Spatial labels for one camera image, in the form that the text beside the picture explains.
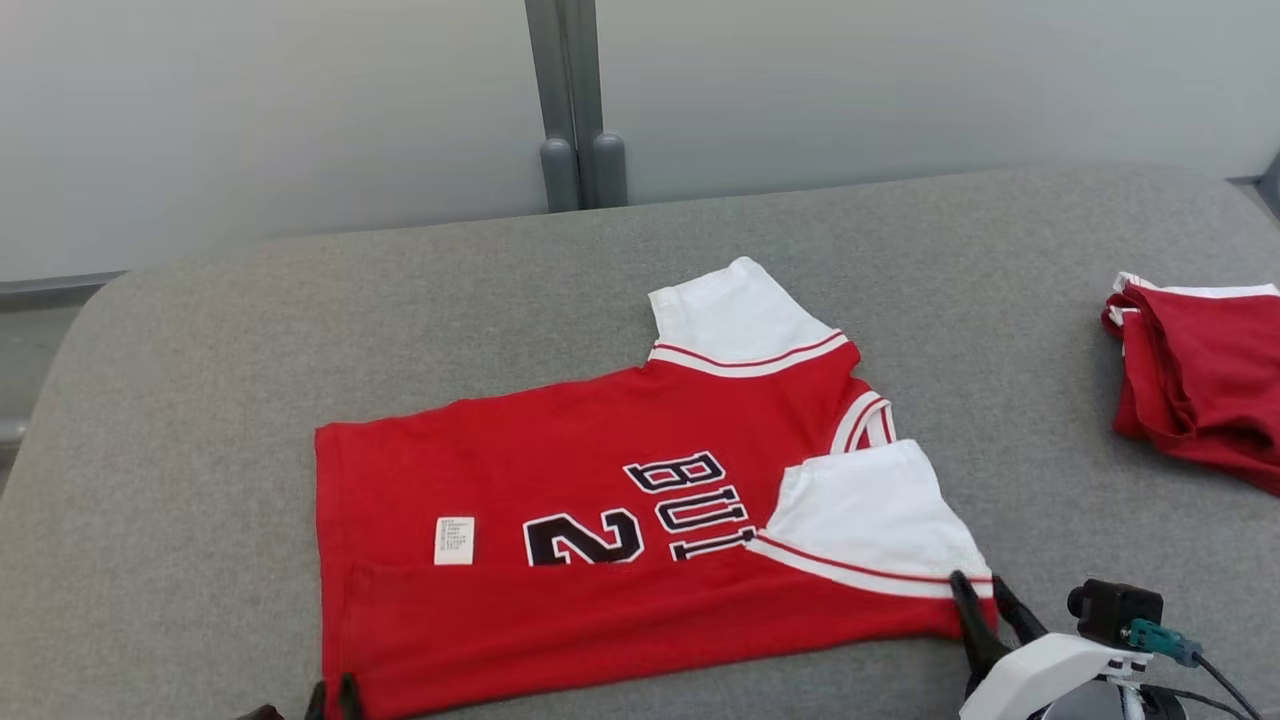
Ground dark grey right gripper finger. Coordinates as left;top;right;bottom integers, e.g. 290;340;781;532
992;578;1049;643
948;570;1013;693

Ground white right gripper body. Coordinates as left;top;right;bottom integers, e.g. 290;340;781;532
958;632;1151;720

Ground red and white jersey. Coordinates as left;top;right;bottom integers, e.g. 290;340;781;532
314;257;999;720

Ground red shorts with white waistband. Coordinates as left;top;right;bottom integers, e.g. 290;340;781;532
1102;272;1280;498

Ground grey partition post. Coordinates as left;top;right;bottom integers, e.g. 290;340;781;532
524;0;629;213

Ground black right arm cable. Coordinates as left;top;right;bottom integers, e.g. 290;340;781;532
1150;640;1266;720

